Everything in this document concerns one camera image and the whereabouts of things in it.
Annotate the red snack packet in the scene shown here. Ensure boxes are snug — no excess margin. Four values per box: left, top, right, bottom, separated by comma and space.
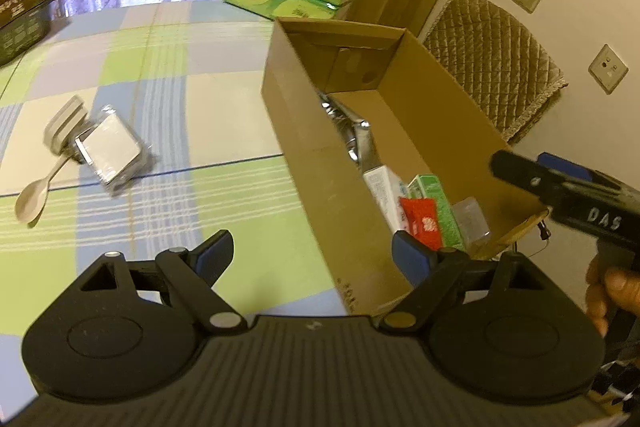
399, 198, 442, 251

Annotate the checked tablecloth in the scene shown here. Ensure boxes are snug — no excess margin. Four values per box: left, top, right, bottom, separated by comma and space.
1, 1, 343, 417

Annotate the silver foil pouch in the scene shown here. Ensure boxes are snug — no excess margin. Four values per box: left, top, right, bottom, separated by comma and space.
318, 92, 380, 172

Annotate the white charger plug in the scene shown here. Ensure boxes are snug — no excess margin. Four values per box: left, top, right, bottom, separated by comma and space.
43, 95, 88, 156

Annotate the clear box blue label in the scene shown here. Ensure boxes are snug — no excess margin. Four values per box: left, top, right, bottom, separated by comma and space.
451, 197, 491, 251

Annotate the person right hand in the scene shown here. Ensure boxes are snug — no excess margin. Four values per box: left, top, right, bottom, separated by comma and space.
585, 254, 640, 337

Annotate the white adapter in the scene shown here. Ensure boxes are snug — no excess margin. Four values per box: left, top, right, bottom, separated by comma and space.
72, 105, 153, 196

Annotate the quilted brown chair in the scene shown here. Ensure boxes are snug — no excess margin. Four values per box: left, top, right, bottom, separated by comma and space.
423, 0, 568, 145

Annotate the open cardboard box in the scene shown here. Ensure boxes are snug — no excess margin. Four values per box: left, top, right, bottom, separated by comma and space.
262, 18, 547, 315

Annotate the green white medicine box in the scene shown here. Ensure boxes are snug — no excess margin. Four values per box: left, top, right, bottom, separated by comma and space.
409, 174, 466, 251

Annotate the beige plastic spoon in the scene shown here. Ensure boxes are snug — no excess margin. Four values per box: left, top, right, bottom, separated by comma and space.
14, 154, 70, 225

